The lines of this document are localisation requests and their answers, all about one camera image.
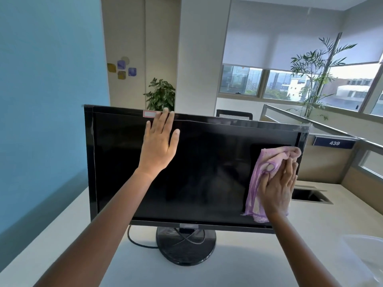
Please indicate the blue number sign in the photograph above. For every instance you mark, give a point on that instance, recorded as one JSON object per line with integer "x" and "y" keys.
{"x": 334, "y": 142}

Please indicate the broadleaf potted plant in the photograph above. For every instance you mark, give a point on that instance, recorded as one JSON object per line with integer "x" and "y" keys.
{"x": 160, "y": 95}

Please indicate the yellow square wall decoration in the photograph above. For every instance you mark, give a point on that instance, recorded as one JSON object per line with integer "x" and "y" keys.
{"x": 111, "y": 68}

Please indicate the pink cleaning cloth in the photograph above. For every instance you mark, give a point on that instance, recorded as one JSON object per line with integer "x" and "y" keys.
{"x": 257, "y": 182}

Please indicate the purple square wall decoration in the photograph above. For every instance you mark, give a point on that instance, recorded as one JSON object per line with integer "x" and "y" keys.
{"x": 121, "y": 64}

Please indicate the white plastic container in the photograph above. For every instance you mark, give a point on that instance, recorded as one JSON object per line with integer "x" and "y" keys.
{"x": 365, "y": 260}

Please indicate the person's left thumb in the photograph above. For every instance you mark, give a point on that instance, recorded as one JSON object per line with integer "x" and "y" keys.
{"x": 175, "y": 138}

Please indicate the glass partition with metal rail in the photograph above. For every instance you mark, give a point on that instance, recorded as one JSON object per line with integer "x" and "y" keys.
{"x": 299, "y": 116}

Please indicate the blue square wall decoration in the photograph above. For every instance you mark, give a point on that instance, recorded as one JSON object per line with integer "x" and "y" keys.
{"x": 132, "y": 71}

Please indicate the tall palm plant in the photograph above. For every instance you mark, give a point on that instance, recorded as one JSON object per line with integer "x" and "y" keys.
{"x": 314, "y": 74}

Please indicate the olive square wall decoration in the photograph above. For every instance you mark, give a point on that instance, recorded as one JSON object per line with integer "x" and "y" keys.
{"x": 121, "y": 75}

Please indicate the white label sticker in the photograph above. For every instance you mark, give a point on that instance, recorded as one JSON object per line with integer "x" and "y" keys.
{"x": 149, "y": 114}

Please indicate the person's left hand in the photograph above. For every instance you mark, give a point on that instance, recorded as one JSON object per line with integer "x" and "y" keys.
{"x": 157, "y": 146}

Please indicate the person's right hand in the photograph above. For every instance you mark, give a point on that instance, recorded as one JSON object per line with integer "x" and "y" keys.
{"x": 276, "y": 194}

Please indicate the wide white roller blind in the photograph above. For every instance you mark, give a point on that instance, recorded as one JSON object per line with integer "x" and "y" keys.
{"x": 269, "y": 35}

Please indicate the black computer monitor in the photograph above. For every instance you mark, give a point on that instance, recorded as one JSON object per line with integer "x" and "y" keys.
{"x": 203, "y": 170}

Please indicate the beige cubicle partition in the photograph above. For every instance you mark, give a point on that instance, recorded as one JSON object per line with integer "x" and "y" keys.
{"x": 326, "y": 164}

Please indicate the grey round wall decoration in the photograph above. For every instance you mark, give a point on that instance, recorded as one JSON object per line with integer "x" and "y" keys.
{"x": 126, "y": 59}

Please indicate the person's left little finger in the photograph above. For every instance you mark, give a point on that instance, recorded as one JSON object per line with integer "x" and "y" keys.
{"x": 147, "y": 130}

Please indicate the person's left forearm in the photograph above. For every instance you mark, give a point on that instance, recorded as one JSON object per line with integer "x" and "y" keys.
{"x": 101, "y": 224}

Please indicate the person's right forearm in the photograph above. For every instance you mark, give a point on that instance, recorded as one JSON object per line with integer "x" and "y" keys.
{"x": 296, "y": 251}

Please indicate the black office chair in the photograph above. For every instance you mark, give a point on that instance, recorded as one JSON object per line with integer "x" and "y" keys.
{"x": 235, "y": 115}

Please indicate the narrow white roller blind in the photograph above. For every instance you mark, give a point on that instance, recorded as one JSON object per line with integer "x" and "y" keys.
{"x": 362, "y": 38}

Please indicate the window with metal frame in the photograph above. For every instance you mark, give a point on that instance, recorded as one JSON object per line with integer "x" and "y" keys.
{"x": 257, "y": 82}

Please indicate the person's right thumb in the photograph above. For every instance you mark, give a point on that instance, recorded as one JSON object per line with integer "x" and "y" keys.
{"x": 269, "y": 168}

